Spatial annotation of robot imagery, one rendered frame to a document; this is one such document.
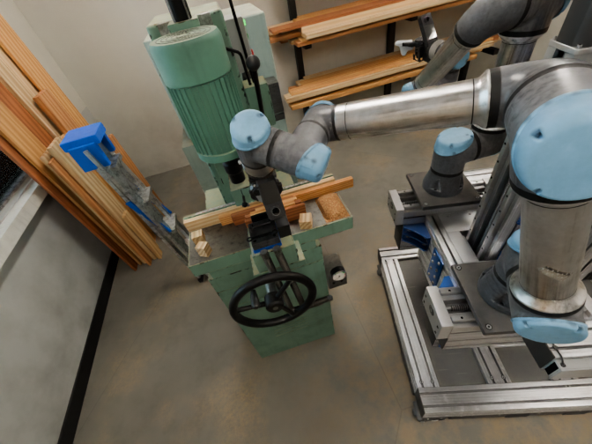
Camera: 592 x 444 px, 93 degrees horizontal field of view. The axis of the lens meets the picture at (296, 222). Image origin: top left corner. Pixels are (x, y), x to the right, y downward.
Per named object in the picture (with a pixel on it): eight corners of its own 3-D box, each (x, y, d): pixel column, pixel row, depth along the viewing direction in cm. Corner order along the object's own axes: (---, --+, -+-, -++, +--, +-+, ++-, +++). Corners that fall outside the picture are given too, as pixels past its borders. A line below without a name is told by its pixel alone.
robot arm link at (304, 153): (340, 130, 56) (289, 113, 57) (324, 162, 49) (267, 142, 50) (330, 161, 62) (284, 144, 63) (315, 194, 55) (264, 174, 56)
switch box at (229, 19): (239, 74, 100) (224, 20, 89) (236, 66, 107) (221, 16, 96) (255, 70, 100) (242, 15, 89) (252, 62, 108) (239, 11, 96)
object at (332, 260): (329, 290, 121) (329, 279, 116) (321, 268, 130) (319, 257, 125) (348, 284, 122) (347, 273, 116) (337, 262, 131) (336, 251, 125)
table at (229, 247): (194, 299, 93) (186, 291, 89) (195, 236, 115) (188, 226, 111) (365, 246, 97) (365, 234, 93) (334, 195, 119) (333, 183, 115)
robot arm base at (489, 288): (520, 267, 85) (534, 246, 78) (553, 314, 74) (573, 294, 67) (468, 272, 87) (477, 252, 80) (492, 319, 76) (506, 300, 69)
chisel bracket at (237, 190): (238, 210, 100) (230, 191, 94) (234, 188, 110) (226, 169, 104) (258, 203, 100) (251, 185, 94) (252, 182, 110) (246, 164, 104)
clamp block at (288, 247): (258, 274, 93) (250, 257, 86) (252, 245, 102) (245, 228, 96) (300, 261, 94) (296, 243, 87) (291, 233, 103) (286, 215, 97)
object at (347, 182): (222, 225, 108) (218, 218, 105) (222, 222, 109) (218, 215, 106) (353, 187, 111) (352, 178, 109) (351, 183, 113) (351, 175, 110)
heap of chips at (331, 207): (326, 223, 100) (325, 215, 97) (314, 199, 110) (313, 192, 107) (350, 216, 100) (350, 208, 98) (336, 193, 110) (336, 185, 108)
